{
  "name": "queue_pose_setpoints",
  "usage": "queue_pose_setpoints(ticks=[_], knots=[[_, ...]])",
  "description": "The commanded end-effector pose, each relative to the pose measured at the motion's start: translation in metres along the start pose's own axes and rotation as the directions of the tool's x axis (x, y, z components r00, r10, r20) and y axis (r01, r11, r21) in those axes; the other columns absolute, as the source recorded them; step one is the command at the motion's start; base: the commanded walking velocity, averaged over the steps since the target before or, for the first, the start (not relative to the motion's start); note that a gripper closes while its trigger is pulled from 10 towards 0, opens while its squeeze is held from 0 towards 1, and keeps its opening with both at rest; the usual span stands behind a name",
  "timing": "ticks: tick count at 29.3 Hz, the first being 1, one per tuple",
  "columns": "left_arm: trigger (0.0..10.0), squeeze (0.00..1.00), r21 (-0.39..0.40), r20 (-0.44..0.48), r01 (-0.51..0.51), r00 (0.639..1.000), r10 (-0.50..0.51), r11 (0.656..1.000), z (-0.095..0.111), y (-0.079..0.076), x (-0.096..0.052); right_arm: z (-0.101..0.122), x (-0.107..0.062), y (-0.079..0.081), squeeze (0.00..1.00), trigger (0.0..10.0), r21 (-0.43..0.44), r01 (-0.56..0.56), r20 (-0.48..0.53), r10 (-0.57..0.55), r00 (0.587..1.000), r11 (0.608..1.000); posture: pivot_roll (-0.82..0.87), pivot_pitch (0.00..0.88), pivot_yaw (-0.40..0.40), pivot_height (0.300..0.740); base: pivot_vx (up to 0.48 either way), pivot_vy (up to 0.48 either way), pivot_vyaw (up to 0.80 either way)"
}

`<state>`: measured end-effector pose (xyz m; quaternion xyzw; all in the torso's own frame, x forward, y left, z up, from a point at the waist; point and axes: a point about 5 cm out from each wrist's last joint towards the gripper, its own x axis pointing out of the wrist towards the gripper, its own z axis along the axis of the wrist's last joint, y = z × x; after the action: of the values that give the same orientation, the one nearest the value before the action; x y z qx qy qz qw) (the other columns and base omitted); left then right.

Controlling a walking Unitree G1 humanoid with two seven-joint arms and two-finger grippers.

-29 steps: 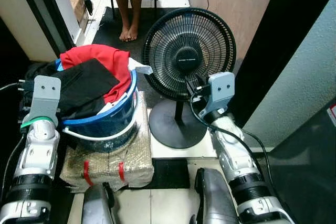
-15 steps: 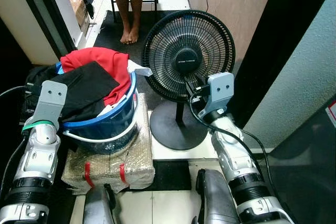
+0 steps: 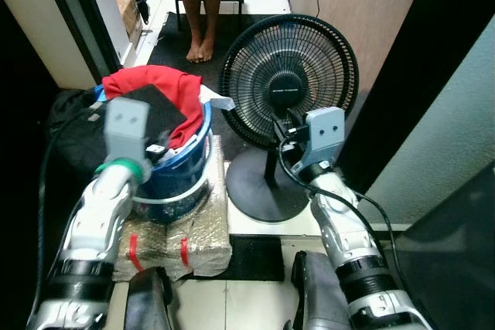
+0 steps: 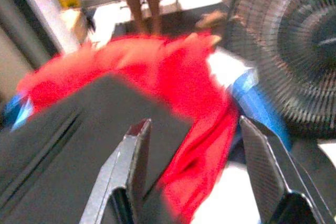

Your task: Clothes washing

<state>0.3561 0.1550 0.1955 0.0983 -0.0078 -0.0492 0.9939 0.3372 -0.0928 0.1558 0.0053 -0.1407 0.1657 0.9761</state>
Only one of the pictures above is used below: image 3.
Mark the beige plastic wrapped bundle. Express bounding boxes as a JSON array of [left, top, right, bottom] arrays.
[[112, 135, 233, 281]]

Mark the large black garment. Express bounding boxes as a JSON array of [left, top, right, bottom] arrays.
[[124, 85, 189, 150]]

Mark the brown cardboard box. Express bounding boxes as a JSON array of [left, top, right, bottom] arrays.
[[114, 0, 145, 45]]

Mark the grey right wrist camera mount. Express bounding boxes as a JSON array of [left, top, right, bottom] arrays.
[[294, 106, 347, 172]]

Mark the white cloth piece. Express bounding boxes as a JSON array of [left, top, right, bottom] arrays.
[[200, 87, 235, 111]]

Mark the dark floor rug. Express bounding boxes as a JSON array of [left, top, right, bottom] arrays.
[[159, 12, 260, 147]]

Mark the black bag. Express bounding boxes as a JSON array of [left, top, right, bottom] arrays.
[[46, 89, 109, 178]]

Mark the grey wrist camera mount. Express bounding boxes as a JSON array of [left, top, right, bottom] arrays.
[[103, 97, 152, 168], [294, 106, 347, 172]]

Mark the black doormat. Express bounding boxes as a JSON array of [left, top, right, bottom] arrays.
[[197, 233, 287, 282]]

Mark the left robot leg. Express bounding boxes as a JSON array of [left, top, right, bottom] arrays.
[[124, 267, 175, 330]]

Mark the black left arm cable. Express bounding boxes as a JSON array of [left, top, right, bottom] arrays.
[[32, 106, 105, 315]]

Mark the person with bare legs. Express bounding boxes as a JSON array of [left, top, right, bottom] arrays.
[[176, 0, 225, 64]]

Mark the blue plastic bucket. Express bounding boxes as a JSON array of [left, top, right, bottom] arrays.
[[97, 87, 214, 226]]

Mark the black pedestal fan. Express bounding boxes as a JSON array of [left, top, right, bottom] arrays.
[[219, 13, 360, 224]]

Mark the red garment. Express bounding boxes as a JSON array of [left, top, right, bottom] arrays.
[[102, 66, 204, 150]]

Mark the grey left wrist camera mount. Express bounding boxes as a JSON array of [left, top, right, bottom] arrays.
[[103, 97, 152, 168]]

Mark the black door frame post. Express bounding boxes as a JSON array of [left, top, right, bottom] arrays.
[[336, 0, 495, 193], [35, 0, 125, 85]]

